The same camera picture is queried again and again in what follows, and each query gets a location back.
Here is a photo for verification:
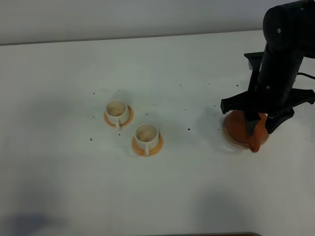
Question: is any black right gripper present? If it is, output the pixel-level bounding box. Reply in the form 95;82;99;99
220;45;315;136

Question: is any brown clay teapot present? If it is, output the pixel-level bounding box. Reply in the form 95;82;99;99
226;109;268;153

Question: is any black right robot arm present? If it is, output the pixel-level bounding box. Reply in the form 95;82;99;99
220;0;315;135

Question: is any beige round teapot coaster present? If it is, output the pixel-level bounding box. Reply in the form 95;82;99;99
221;115;269;150

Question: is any white teacup near centre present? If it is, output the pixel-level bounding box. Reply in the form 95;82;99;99
134;123;159;156

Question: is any white teacup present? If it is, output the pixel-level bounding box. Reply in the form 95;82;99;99
134;123;159;156
105;99;130;130

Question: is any orange saucer near centre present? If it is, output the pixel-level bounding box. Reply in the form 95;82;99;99
131;134;163;157

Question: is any orange saucer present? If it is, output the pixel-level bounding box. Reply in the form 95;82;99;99
103;105;134;128
131;134;163;157

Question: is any orange saucer far left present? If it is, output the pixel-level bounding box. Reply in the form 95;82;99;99
103;105;134;128

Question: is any white teacup far left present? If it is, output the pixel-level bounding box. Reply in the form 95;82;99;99
105;99;130;130

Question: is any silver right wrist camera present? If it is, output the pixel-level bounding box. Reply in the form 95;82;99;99
244;52;264;71

